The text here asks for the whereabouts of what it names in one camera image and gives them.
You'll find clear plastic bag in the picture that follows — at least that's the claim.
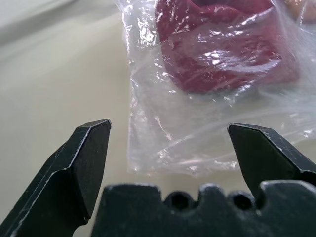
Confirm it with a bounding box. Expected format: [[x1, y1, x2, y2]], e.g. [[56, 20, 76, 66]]
[[116, 0, 316, 178]]

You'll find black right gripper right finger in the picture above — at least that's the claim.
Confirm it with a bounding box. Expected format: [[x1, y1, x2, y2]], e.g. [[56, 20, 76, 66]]
[[228, 123, 316, 194]]

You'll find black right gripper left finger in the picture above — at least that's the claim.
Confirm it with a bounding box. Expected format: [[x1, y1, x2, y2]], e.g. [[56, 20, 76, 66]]
[[0, 119, 111, 237]]

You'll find red folded cloth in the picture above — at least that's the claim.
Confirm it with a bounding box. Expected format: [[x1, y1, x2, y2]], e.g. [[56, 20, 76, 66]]
[[154, 0, 301, 95]]

